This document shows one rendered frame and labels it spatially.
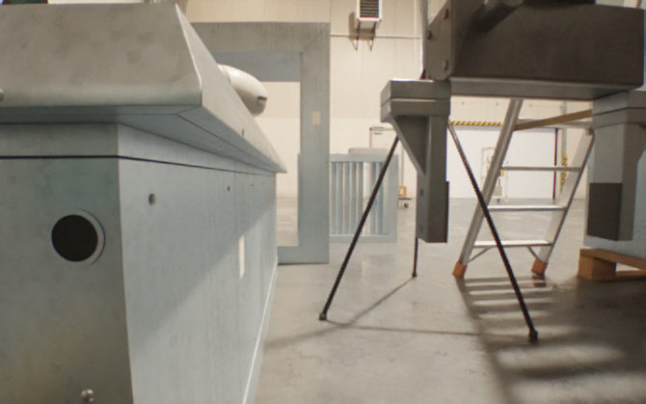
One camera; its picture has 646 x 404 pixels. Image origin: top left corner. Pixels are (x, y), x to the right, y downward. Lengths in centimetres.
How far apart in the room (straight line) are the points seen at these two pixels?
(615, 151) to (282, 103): 1002
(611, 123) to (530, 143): 1205
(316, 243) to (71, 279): 192
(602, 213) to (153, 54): 30
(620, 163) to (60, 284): 38
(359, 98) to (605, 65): 1007
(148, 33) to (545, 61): 22
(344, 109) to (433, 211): 996
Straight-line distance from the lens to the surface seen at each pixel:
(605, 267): 236
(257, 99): 78
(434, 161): 21
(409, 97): 21
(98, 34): 21
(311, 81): 217
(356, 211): 290
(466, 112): 1110
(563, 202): 210
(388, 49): 1091
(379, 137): 1014
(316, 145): 208
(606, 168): 29
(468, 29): 22
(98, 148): 23
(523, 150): 1216
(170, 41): 19
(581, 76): 26
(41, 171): 25
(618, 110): 29
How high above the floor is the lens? 56
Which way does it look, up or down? 4 degrees down
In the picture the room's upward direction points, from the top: straight up
